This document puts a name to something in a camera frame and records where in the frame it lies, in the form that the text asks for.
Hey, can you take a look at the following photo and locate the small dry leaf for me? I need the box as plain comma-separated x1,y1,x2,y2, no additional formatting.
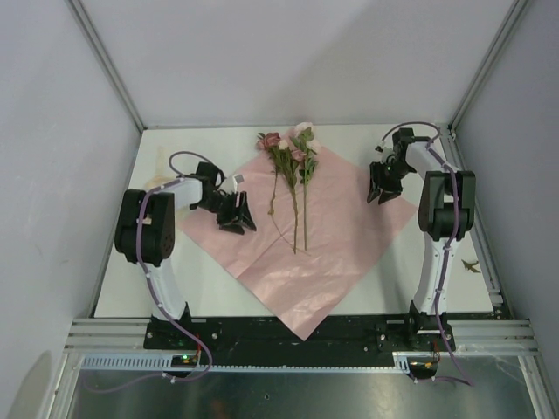
461,259,481,274

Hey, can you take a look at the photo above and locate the aluminium frame rail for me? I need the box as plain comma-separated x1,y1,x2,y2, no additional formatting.
64,317,152,354

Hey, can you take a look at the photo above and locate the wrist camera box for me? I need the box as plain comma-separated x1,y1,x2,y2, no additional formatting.
219,174,244,194
373,141,394,164

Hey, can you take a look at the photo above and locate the cream ribbon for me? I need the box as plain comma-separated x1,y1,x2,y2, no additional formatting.
144,146,175,190

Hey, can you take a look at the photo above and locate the purple cable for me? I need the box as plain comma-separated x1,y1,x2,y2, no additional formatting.
379,120,475,388
82,150,219,394

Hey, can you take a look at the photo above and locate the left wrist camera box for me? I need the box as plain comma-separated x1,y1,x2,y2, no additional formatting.
219,174,244,194

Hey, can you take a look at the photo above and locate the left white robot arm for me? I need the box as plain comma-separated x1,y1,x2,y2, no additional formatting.
114,161,257,349

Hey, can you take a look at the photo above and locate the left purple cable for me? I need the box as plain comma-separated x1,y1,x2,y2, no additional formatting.
82,150,219,394

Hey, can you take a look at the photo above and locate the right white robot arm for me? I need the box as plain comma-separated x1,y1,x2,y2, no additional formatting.
367,122,476,352

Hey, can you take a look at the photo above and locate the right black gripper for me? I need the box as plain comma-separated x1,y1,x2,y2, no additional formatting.
366,161,413,205

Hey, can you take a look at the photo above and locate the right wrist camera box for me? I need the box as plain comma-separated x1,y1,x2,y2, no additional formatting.
373,141,394,164

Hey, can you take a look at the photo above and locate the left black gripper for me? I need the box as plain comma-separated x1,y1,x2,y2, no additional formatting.
194,191,256,235

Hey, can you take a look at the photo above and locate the dark pink rose stem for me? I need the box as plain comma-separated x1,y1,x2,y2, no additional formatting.
257,132,300,254

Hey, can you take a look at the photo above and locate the light pink rose stem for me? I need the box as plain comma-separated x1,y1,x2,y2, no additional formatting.
290,122,321,251

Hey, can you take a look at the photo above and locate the white cable duct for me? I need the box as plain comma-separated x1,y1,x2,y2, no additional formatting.
81,354,410,374

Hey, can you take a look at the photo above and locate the pink wrapping paper sheet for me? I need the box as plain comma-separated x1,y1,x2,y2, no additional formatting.
180,148,417,340

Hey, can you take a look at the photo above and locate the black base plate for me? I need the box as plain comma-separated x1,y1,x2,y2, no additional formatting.
143,314,456,368

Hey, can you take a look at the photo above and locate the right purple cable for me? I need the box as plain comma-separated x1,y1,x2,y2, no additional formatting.
379,120,475,388

